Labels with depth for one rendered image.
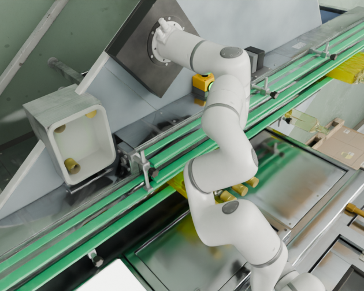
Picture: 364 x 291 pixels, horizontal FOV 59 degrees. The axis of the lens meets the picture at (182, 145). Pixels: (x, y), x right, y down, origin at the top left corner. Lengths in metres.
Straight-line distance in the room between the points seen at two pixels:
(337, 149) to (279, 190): 3.94
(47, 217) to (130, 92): 0.47
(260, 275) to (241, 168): 0.23
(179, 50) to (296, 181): 0.75
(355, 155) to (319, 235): 4.06
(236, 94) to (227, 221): 0.28
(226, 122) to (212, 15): 0.68
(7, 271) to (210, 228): 0.58
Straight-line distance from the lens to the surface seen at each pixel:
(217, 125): 0.65
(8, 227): 1.08
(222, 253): 1.10
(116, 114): 1.10
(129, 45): 0.97
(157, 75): 1.07
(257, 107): 1.39
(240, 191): 1.09
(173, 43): 0.96
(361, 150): 5.36
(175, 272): 1.07
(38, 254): 1.01
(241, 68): 0.83
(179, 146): 1.05
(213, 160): 0.66
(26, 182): 1.07
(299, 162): 1.48
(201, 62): 0.88
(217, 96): 0.72
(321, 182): 1.42
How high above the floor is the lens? 1.58
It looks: 36 degrees down
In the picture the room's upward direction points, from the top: 124 degrees clockwise
